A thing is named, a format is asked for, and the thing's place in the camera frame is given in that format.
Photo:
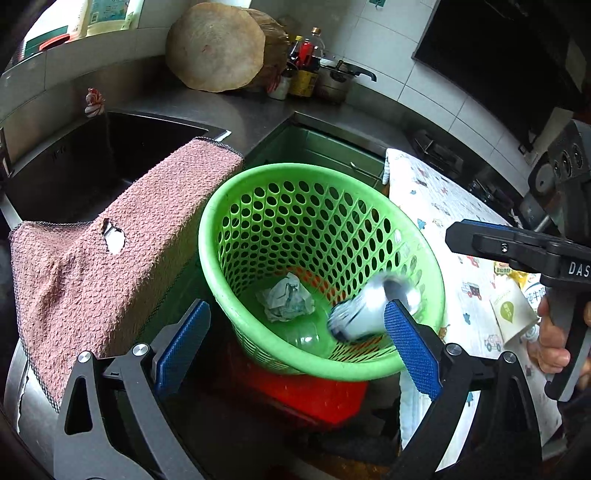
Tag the crumpled white paper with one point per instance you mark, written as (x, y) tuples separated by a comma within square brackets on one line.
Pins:
[(286, 300)]

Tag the round wooden chopping block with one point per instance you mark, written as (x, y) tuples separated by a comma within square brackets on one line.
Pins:
[(212, 46)]

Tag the white detergent bottle green label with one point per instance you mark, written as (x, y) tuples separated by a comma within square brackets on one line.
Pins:
[(111, 16)]

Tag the green plastic basket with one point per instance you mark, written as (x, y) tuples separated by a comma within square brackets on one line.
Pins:
[(295, 177)]

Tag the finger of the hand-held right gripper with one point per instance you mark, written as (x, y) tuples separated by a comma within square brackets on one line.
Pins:
[(489, 244)]

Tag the black gas stove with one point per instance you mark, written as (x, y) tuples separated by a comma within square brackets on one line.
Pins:
[(438, 147)]

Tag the yellow capped oil bottle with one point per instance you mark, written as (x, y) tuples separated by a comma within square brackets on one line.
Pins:
[(316, 46)]

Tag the green box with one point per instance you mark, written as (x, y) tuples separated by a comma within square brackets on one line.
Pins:
[(44, 44)]

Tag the black range hood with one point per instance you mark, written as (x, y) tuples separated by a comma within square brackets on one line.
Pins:
[(498, 55)]

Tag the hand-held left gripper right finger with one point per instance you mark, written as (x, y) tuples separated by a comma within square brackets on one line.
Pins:
[(411, 346)]

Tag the red plastic container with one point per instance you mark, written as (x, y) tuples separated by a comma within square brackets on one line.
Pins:
[(314, 397)]

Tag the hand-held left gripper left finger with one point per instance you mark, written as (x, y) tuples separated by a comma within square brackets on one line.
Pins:
[(182, 341)]

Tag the printed white cloth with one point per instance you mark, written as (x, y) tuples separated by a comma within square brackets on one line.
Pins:
[(443, 203)]

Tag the white packet green leaf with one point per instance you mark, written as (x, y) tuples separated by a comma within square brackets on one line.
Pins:
[(510, 314)]

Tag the steel sink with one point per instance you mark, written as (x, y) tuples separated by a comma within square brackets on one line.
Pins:
[(92, 157)]

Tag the clear plastic bottle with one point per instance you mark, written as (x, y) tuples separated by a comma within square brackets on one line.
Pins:
[(304, 339)]

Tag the red white scrubber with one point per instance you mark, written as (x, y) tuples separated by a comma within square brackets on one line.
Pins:
[(94, 101)]

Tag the person's right hand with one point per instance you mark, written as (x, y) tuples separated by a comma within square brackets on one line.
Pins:
[(551, 341)]

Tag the yellow snack packet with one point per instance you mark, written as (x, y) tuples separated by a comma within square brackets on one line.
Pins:
[(521, 276)]

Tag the small white jar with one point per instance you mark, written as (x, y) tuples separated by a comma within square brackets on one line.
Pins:
[(279, 87)]

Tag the slim white bottle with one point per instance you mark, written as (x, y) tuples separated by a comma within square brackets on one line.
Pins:
[(74, 18)]

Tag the silver can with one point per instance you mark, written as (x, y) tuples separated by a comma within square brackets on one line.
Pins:
[(360, 314)]

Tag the pink towel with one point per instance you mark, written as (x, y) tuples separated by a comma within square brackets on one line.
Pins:
[(92, 277)]

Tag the dark sauce bottle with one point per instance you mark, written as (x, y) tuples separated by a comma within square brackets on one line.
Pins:
[(295, 53)]

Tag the yellow tin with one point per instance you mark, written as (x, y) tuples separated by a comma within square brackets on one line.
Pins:
[(302, 83)]

